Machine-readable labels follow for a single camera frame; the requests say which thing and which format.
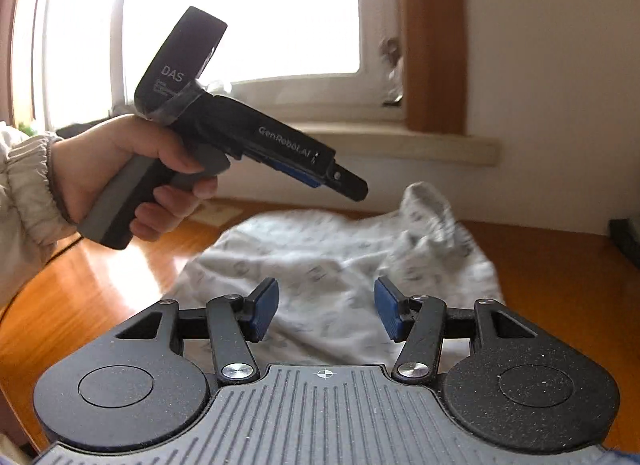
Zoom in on white patterned pajama garment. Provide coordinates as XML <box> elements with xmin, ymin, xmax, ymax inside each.
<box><xmin>166</xmin><ymin>182</ymin><xmax>502</xmax><ymax>367</ymax></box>

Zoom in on left forearm beige sleeve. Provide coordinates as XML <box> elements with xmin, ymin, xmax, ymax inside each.
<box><xmin>1</xmin><ymin>123</ymin><xmax>76</xmax><ymax>306</ymax></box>

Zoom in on grey folded clothes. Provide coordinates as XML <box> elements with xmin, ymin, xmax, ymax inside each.
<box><xmin>608</xmin><ymin>216</ymin><xmax>640</xmax><ymax>268</ymax></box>

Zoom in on person's left hand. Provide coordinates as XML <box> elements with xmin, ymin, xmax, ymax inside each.
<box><xmin>50</xmin><ymin>114</ymin><xmax>218</xmax><ymax>241</ymax></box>

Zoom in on beige cable cover plate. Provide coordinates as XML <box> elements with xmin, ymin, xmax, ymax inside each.
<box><xmin>190</xmin><ymin>201</ymin><xmax>243</xmax><ymax>228</ymax></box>

